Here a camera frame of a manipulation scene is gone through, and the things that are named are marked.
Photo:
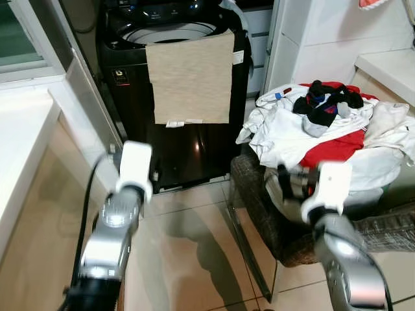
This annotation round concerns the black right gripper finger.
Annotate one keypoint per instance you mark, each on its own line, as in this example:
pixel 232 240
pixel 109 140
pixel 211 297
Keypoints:
pixel 283 176

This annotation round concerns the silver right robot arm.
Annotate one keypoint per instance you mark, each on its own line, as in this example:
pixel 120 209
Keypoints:
pixel 350 265

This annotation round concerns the black top-load washing machine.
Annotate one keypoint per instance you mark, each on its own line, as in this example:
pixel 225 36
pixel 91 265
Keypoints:
pixel 194 149

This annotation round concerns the white garment pile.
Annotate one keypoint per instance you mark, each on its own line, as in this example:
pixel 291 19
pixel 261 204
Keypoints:
pixel 279 133

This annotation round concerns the red garment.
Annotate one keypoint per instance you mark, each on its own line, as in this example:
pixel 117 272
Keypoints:
pixel 331 150

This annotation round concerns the grey woven laundry basket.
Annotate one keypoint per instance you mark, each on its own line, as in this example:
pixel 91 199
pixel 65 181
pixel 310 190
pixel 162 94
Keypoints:
pixel 259 214

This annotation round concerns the cream white garment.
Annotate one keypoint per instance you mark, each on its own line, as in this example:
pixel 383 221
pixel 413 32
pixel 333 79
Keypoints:
pixel 389 120

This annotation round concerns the beige cloth with white tags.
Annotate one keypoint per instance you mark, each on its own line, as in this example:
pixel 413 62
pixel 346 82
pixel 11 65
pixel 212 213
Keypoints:
pixel 191 78

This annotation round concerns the white stone ledge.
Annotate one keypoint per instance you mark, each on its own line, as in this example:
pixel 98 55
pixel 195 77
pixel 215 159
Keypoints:
pixel 389 71

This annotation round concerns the washer brand label sticker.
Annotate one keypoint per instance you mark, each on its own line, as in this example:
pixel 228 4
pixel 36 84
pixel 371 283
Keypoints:
pixel 120 76

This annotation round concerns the pink cloth item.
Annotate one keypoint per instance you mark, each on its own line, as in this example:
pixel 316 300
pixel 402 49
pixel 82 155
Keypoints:
pixel 373 4

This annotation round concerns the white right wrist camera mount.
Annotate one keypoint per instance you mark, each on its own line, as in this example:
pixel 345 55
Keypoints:
pixel 334 184

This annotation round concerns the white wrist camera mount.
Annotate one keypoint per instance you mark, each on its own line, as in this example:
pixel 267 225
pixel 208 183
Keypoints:
pixel 334 184
pixel 135 165

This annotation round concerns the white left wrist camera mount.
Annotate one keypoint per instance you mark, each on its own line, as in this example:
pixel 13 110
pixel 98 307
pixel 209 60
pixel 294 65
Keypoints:
pixel 135 165

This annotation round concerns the grey metal door frame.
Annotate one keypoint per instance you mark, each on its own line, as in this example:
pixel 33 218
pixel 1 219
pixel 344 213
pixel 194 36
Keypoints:
pixel 91 97

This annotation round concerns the window with white frame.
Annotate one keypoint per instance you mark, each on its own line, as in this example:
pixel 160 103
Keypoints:
pixel 19 39

